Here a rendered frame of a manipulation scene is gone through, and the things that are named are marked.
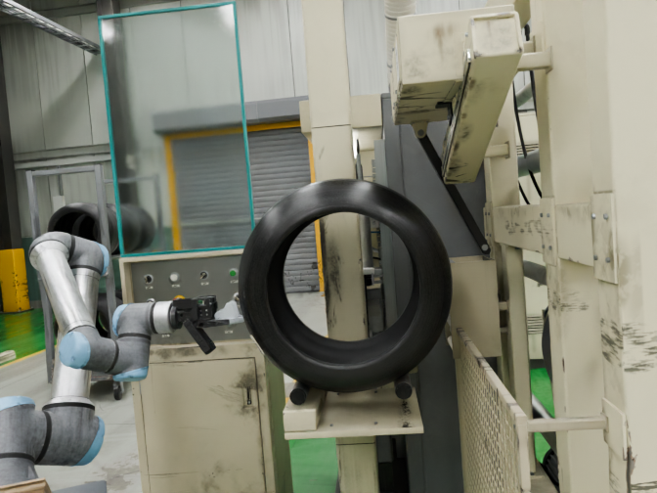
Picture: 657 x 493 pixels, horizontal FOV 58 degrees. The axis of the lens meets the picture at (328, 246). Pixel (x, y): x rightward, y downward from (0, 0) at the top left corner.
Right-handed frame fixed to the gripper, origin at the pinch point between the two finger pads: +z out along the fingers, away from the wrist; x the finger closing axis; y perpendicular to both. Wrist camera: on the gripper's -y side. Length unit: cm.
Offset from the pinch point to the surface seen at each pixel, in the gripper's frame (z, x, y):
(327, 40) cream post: 27, 27, 83
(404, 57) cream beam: 47, -35, 60
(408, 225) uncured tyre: 47, -12, 24
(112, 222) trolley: -179, 314, 33
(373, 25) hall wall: 56, 912, 349
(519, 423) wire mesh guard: 62, -60, -10
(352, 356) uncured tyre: 28.9, 15.0, -15.8
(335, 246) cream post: 25.4, 26.7, 17.3
